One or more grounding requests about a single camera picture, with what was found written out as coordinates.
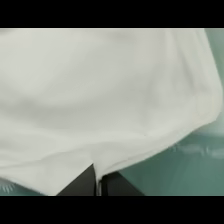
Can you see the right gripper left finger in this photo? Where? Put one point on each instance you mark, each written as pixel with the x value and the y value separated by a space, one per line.
pixel 81 185

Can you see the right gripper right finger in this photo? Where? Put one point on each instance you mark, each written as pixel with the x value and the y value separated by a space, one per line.
pixel 118 185

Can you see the white T-shirt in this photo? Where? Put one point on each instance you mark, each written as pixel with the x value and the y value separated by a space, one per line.
pixel 100 93

